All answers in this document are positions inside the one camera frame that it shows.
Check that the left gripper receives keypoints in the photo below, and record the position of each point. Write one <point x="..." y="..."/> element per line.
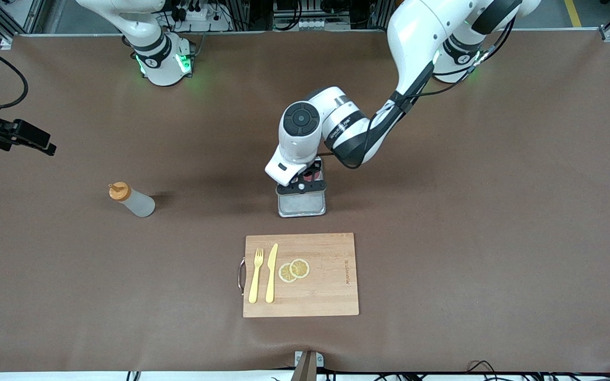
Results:
<point x="314" y="170"/>

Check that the pink plastic cup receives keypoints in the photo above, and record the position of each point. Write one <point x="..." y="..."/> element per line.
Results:
<point x="309" y="174"/>

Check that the clear squeeze bottle orange cap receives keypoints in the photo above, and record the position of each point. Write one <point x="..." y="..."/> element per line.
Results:
<point x="135" y="202"/>

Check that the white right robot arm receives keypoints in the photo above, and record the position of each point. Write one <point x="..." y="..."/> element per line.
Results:
<point x="151" y="58"/>

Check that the silver digital kitchen scale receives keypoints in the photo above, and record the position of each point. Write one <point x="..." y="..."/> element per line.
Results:
<point x="302" y="205"/>

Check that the lemon slice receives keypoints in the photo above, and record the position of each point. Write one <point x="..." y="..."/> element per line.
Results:
<point x="299" y="268"/>
<point x="285" y="274"/>

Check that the yellow plastic knife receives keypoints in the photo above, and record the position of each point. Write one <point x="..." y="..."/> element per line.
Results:
<point x="271" y="275"/>

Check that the yellow plastic fork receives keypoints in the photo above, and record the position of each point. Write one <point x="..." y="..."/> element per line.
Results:
<point x="254" y="280"/>

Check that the wooden cutting board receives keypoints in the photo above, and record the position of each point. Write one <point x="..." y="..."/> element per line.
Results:
<point x="326" y="296"/>

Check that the white connector block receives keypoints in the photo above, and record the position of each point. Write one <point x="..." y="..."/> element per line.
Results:
<point x="315" y="24"/>

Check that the white power strip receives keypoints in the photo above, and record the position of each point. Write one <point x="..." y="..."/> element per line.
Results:
<point x="199" y="15"/>

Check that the metal table edge bracket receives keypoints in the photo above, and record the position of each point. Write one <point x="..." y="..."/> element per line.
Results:
<point x="307" y="365"/>

